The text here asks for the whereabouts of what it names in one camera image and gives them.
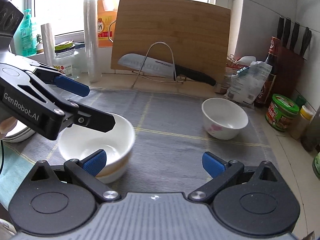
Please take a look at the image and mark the white floral bowl front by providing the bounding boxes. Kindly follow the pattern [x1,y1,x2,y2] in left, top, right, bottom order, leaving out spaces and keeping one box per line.
[58,113,136,168]

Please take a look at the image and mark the white plate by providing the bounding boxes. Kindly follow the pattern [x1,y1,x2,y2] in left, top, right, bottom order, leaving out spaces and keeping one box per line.
[3,121,35,143]

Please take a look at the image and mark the white floral bowl large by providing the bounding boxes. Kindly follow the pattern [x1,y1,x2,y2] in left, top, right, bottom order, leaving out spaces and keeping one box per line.
[201,98,248,140]

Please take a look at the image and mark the white floral bowl back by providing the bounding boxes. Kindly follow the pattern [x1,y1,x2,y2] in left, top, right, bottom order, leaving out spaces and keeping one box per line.
[95,142,134,184]

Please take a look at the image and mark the santoku kitchen knife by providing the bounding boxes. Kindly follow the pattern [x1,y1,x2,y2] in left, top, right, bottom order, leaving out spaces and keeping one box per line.
[118,53,216,87]

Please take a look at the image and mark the person hand holding gripper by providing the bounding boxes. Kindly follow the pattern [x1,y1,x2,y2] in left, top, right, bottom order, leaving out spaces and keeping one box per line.
[0,116,17,140]

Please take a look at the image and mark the glass jar green lid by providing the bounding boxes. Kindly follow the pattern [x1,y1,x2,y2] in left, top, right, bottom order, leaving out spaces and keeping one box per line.
[53,40,80,80]

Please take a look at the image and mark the small potted plant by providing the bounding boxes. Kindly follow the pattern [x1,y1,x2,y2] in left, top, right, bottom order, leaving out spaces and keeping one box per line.
[36,34,44,54]

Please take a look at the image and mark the plastic wrap roll short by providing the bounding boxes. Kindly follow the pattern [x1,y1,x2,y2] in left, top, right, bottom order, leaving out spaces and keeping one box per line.
[41,23,55,67]

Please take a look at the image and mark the grey checked cloth mat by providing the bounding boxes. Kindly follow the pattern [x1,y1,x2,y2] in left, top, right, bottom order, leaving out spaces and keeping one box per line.
[0,87,281,205]

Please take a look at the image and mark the green soap dispenser bottle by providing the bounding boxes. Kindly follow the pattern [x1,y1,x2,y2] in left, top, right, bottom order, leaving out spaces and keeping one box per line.
[15,8,37,57]

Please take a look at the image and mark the plastic wrap roll tall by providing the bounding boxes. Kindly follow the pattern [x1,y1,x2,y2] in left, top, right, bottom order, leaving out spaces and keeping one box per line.
[84,0,101,83]

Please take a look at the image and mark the green lid sauce jar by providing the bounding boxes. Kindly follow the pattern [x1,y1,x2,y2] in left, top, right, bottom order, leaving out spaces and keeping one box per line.
[265,94,299,132]

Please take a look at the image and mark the dark soy sauce bottle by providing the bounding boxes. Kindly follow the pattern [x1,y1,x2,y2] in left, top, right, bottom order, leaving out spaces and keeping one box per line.
[254,37,280,108]

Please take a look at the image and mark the white paper food bag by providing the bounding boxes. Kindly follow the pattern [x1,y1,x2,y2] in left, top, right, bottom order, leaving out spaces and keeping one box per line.
[224,61,272,106]

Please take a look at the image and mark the small yellow lid jar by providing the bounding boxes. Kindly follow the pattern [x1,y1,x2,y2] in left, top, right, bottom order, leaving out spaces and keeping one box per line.
[289,105,313,140]

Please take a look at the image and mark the orange oil jug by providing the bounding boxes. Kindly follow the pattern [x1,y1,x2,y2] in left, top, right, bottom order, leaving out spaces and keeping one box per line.
[97,0,118,48]

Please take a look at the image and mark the wooden knife block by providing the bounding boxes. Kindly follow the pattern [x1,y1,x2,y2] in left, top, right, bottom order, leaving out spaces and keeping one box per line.
[269,17,312,98]

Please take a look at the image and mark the bamboo cutting board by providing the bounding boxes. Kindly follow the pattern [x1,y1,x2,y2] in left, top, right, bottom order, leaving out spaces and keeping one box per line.
[111,0,231,83]

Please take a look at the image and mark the metal wire board rack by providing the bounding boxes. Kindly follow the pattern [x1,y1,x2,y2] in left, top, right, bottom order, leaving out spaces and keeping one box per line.
[131,41,187,88]

